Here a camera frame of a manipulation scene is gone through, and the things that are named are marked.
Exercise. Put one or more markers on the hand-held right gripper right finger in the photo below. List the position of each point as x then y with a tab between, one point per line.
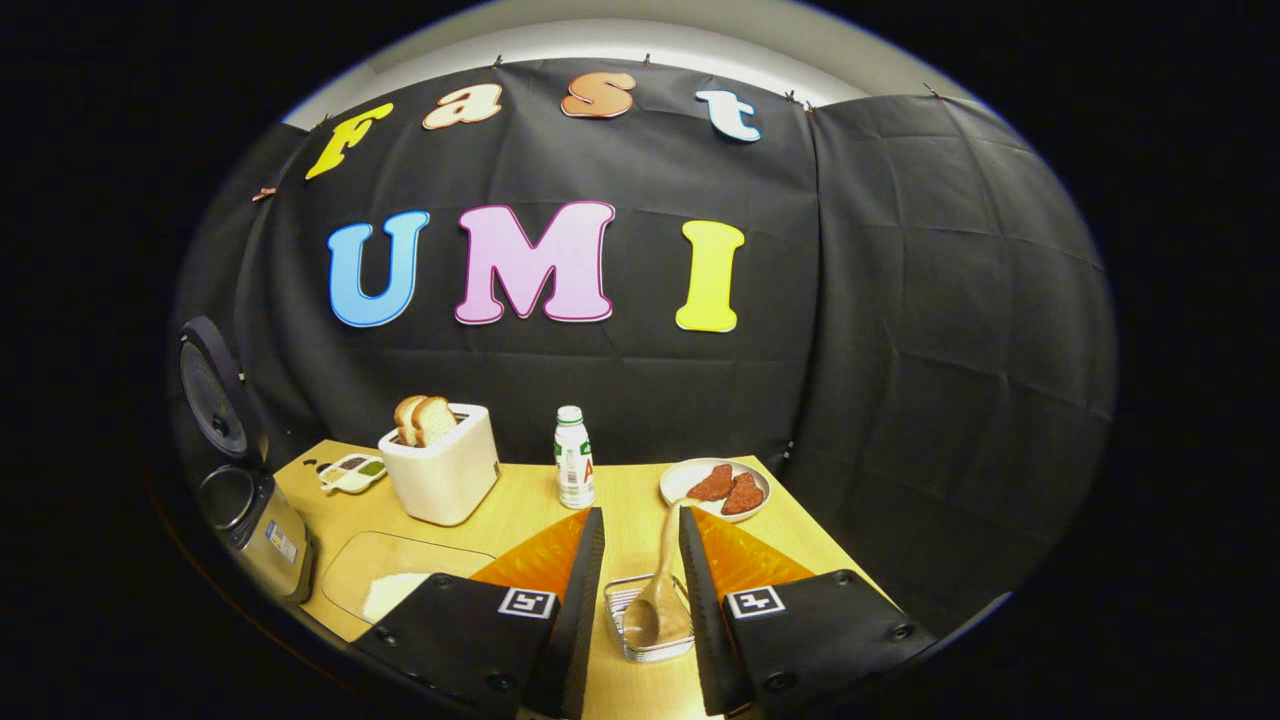
700	620

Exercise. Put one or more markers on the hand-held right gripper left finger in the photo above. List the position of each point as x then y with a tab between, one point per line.
585	600

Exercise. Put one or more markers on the clear plastic rice tray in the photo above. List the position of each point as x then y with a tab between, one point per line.
380	570

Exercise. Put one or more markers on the dark grey rice cooker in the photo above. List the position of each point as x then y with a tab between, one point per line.
265	540

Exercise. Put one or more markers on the red meat piece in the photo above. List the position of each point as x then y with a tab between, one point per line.
744	494
712	484

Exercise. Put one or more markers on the white milk bottle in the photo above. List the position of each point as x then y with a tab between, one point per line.
574	460

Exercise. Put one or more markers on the white round plate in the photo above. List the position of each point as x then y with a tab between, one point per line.
680	480

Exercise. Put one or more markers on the white toaster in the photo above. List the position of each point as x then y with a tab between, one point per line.
445	485

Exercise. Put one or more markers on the toast bread slice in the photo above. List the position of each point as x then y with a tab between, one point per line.
404	420
436	420

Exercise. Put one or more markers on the white divided grain dish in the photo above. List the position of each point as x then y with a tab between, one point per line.
352	474

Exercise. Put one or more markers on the black backdrop cloth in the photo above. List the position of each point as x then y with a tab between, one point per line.
900	350

